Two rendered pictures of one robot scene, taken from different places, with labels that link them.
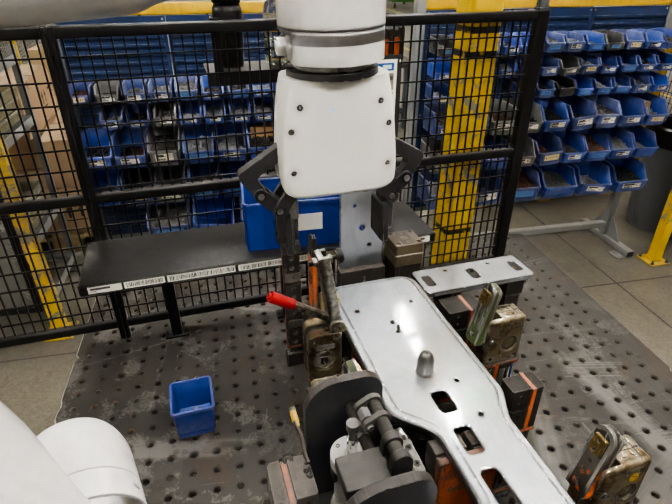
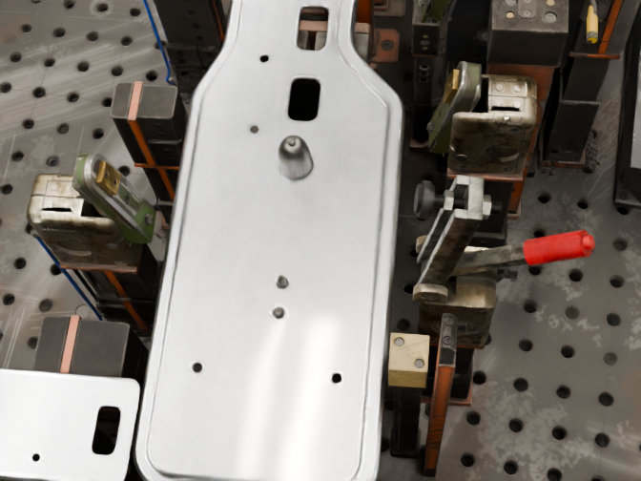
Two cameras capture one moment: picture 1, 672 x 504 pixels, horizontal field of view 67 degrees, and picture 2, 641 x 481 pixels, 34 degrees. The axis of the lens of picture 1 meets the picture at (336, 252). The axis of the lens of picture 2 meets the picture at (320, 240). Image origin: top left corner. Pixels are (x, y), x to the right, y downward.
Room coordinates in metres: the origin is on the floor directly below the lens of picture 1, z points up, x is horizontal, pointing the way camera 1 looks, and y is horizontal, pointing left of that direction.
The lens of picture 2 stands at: (1.13, 0.10, 1.94)
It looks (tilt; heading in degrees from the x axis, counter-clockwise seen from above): 67 degrees down; 211
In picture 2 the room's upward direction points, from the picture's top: 10 degrees counter-clockwise
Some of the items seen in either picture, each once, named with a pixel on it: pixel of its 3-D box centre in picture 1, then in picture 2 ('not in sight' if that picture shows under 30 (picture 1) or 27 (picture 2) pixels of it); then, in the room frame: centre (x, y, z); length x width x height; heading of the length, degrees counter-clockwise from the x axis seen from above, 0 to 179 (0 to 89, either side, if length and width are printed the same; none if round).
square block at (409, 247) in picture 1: (399, 295); not in sight; (1.14, -0.17, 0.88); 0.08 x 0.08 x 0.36; 17
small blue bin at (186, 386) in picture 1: (193, 408); not in sight; (0.87, 0.34, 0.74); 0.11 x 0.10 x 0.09; 17
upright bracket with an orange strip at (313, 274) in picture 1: (314, 334); (438, 412); (0.89, 0.05, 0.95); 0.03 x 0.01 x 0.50; 17
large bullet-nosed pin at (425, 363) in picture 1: (425, 364); (295, 156); (0.72, -0.17, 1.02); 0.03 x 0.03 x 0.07
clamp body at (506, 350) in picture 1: (490, 375); (114, 262); (0.85, -0.34, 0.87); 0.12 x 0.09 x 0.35; 107
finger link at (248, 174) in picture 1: (281, 165); not in sight; (0.42, 0.05, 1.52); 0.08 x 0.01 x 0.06; 106
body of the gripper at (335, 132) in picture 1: (332, 122); not in sight; (0.43, 0.00, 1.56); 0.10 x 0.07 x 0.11; 106
